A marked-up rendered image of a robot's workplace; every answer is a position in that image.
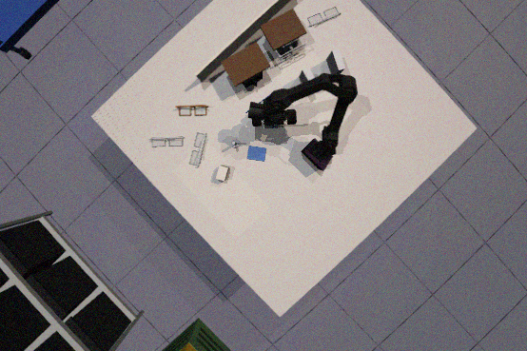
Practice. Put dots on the grey rectangular panel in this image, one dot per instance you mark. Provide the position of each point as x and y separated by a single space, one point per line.
240 38

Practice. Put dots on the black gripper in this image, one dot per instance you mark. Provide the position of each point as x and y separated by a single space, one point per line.
291 120

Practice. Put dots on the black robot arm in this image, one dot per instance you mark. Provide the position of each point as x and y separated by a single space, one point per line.
274 106

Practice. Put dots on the brown glasses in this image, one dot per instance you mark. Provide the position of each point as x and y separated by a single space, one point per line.
198 109

